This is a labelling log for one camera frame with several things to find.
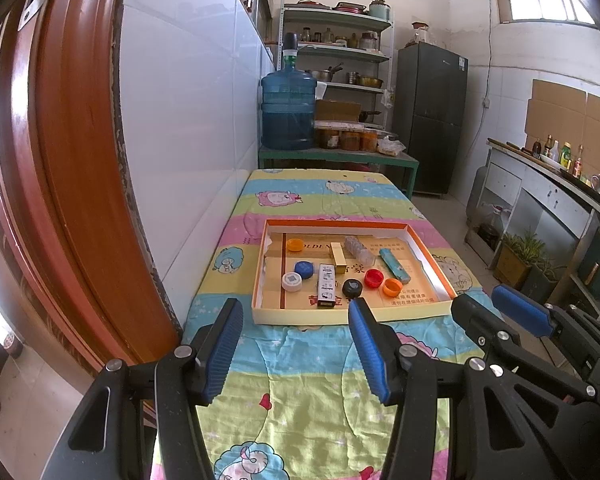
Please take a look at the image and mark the green bench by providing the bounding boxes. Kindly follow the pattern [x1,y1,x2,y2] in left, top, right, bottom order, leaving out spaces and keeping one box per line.
[258,144,420,201]

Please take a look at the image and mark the shallow orange-rimmed cardboard box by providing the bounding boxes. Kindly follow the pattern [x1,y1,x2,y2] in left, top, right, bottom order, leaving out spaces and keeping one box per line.
[251,218,458,327]

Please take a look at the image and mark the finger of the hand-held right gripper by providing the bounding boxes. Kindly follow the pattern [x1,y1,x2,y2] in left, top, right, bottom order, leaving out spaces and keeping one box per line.
[451,294,600,403]
[491,284,600,378]

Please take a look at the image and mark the red-brown wooden door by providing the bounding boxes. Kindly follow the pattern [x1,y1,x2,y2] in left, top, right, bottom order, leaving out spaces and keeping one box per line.
[0,0,183,376]

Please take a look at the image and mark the grey kitchen counter cabinet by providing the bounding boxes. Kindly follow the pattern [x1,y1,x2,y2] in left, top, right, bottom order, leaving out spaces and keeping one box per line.
[467,139,600,321]

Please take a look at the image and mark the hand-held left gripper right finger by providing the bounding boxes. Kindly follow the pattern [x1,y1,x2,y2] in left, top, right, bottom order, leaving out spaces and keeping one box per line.
[347,297,536,480]

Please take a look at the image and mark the potted plant in dark pot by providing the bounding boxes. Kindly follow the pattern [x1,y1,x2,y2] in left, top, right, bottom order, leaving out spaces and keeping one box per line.
[522,260,563,306]

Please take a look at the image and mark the blue water jug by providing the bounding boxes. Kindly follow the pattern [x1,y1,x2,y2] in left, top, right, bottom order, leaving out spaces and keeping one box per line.
[260,71,317,150]

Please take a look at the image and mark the grey gas cylinder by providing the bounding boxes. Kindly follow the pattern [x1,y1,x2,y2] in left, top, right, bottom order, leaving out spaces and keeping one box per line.
[469,165,488,226]

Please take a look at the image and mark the white metal shelf rack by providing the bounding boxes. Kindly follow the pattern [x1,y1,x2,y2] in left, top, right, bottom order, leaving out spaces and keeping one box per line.
[280,4,396,133]

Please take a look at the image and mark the teal lighter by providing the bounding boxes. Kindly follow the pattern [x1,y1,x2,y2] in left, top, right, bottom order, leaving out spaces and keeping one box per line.
[378,248,411,283]

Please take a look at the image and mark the dark oil jug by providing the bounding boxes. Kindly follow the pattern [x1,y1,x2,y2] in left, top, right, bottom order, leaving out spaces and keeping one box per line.
[477,205,512,248]

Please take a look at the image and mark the cartoon sheep printed blanket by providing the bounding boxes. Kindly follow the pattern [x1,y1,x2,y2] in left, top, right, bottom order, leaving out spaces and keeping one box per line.
[150,169,518,480]

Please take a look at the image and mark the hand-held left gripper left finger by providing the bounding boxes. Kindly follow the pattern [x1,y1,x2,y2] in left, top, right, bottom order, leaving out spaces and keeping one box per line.
[42,298,244,480]

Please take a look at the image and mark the brown cardboard box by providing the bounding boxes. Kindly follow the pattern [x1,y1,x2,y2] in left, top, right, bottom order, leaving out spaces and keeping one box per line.
[315,100,363,122]

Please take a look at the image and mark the dark grey refrigerator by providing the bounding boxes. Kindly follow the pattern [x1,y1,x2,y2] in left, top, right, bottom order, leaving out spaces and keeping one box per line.
[394,42,469,196]

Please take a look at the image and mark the cardboard wall sheets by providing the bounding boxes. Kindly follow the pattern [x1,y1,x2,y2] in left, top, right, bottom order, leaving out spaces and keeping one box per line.
[525,79,600,161]

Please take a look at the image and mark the potted plant in yellow pot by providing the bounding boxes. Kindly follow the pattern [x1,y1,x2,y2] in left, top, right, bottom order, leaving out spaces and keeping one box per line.
[495,232,541,288]

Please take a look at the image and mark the water jug pump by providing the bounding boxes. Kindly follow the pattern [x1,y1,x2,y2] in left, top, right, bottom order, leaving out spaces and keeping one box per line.
[281,32,300,73]

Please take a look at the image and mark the white black rectangular case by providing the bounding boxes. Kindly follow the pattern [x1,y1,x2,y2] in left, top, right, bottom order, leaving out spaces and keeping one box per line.
[316,263,337,309]

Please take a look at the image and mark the steel saucepan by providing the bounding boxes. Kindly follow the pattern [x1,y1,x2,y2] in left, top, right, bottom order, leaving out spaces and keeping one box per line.
[307,64,345,82]

